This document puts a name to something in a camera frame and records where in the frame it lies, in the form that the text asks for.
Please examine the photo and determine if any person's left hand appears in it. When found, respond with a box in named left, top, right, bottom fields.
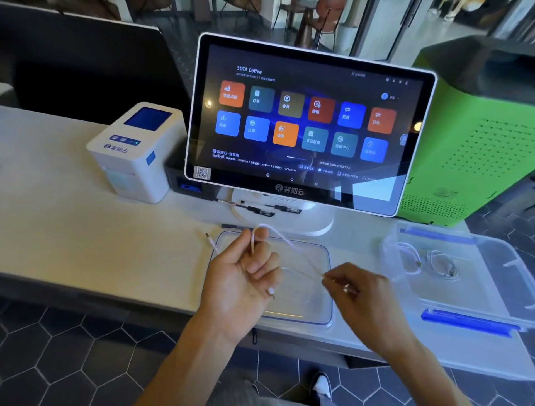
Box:
left=196, top=228, right=285, bottom=346

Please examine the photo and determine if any person's right hand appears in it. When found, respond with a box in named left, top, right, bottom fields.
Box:
left=322, top=262, right=420, bottom=357

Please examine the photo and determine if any white cable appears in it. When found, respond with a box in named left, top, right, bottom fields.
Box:
left=425, top=249, right=460, bottom=280
left=395, top=241, right=424, bottom=275
left=205, top=224, right=352, bottom=302

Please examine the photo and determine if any clear container with blue clips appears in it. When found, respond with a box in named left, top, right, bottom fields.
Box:
left=382, top=221, right=535, bottom=340

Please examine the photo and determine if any person's right white shoe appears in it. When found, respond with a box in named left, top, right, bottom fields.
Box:
left=311, top=372, right=334, bottom=402

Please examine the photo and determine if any black receipt printer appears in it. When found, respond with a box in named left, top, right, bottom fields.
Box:
left=163, top=154, right=222, bottom=201

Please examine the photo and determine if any clear plastic lid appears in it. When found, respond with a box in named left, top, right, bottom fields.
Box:
left=211, top=230, right=335, bottom=326

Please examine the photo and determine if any white label printer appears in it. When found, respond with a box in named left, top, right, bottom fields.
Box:
left=86, top=101, right=188, bottom=205

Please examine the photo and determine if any green cabinet machine grey top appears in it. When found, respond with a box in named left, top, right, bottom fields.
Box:
left=395, top=35, right=535, bottom=228

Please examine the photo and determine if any white touchscreen terminal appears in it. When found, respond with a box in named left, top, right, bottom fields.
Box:
left=183, top=32, right=439, bottom=237

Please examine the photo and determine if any large black monitor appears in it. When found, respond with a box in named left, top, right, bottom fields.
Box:
left=0, top=2, right=193, bottom=126

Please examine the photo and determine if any small round brown table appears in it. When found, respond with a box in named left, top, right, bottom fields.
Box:
left=294, top=4, right=315, bottom=47

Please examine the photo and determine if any white planter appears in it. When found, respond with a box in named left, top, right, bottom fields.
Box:
left=336, top=21, right=357, bottom=54

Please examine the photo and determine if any orange brown chair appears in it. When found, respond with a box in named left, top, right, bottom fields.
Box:
left=311, top=0, right=348, bottom=52

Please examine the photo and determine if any white appliance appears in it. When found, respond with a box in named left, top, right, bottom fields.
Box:
left=0, top=81, right=21, bottom=109

